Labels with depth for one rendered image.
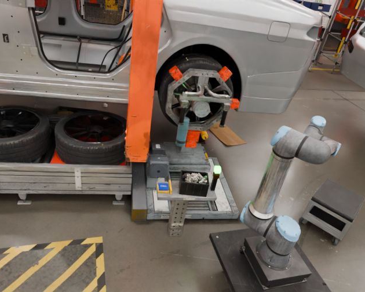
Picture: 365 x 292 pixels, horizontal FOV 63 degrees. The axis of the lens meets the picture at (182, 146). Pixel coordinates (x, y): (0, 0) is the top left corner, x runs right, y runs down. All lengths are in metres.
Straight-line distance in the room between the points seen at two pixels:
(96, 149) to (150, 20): 1.11
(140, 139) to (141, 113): 0.21
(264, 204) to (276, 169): 0.27
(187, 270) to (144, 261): 0.31
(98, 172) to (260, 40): 1.67
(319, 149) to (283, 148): 0.16
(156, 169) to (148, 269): 0.79
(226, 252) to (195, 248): 0.41
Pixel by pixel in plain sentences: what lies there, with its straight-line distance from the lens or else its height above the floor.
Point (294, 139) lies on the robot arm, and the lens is 1.49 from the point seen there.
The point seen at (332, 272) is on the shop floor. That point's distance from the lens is 2.75.
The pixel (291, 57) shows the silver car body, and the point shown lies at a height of 1.29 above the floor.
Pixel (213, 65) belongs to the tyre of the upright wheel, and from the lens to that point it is 2.54.
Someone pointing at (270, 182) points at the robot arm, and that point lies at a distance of 1.66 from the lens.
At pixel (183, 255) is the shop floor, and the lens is 2.37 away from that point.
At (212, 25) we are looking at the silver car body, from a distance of 2.47.
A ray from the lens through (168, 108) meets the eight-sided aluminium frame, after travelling 2.54.
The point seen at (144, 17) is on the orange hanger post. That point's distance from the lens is 1.86.
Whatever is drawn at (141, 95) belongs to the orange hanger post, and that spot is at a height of 1.07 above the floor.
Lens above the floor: 1.87
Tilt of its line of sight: 32 degrees down
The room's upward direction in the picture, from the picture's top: 10 degrees clockwise
